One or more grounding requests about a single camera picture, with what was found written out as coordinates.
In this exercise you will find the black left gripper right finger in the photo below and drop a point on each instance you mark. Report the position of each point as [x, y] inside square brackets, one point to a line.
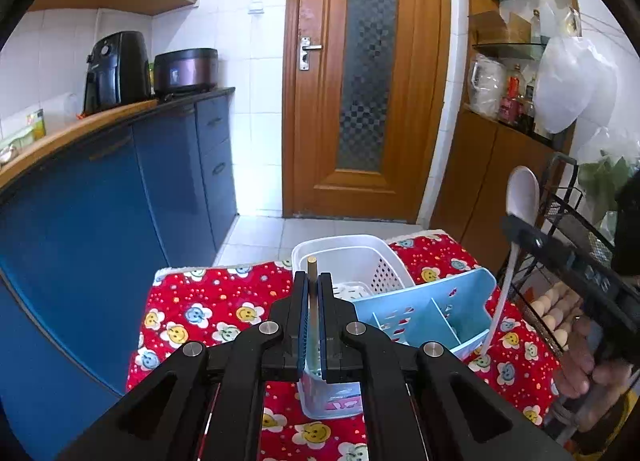
[421, 403]

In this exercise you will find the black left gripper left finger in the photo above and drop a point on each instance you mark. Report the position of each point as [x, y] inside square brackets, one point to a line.
[204, 403]

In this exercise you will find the light blue utensil box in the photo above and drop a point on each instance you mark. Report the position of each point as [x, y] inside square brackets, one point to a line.
[449, 311]

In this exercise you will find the wooden chopstick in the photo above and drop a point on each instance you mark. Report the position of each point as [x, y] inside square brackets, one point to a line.
[312, 290]

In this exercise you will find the blue lower kitchen cabinets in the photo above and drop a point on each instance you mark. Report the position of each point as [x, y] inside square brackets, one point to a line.
[82, 234]

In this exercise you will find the person right hand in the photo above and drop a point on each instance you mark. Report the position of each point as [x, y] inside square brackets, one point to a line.
[579, 372]

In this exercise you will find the green leafy vegetables bag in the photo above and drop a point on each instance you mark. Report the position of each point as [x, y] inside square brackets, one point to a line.
[602, 179]

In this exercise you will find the red smiley flower tablecloth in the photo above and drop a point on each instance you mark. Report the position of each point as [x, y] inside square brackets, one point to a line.
[214, 305]

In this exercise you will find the white perforated basket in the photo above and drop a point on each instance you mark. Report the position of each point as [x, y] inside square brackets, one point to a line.
[360, 265]

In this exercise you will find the red sauce bottle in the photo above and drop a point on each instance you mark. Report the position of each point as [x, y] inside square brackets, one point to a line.
[509, 104]

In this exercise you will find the white plastic bag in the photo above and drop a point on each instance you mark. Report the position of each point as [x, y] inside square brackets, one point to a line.
[574, 80]

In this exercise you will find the clear plastic jug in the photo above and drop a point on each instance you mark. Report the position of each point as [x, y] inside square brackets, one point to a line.
[487, 80]

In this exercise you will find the wooden corner shelf cabinet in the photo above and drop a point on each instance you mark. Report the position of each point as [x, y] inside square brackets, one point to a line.
[482, 151]

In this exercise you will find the black rice cooker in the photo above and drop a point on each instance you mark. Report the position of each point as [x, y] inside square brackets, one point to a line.
[187, 70]

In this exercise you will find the black air fryer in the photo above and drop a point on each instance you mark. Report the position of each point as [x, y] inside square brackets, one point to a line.
[118, 72]

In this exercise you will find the wooden door with glass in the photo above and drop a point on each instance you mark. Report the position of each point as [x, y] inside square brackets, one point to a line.
[360, 126]

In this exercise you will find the black wire rack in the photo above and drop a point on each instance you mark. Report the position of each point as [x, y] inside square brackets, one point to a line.
[550, 306]

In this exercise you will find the silver door handle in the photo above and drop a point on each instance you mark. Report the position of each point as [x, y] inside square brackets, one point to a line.
[305, 48]

